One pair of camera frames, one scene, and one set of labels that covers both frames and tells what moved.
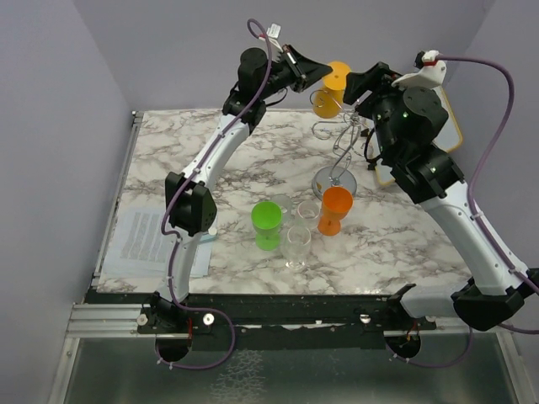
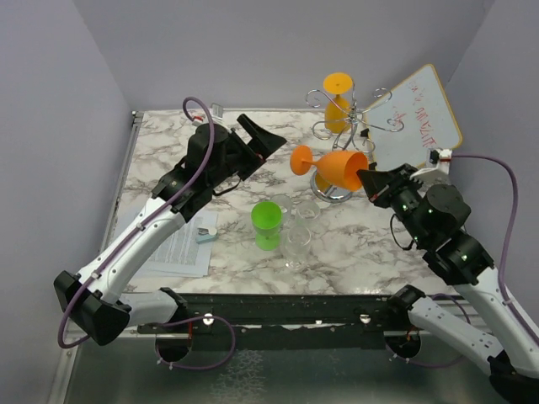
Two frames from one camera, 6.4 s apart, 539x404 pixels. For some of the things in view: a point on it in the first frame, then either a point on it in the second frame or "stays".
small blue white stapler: [211, 236] stays
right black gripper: [358, 82] -> [375, 183]
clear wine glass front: [299, 238] stays
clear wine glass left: [286, 205] stays
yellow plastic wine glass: [328, 102] -> [337, 109]
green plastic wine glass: [266, 217] stays
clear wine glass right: [308, 214] stays
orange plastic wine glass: [337, 201] -> [337, 168]
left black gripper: [302, 69] -> [262, 145]
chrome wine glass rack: [349, 135] stays
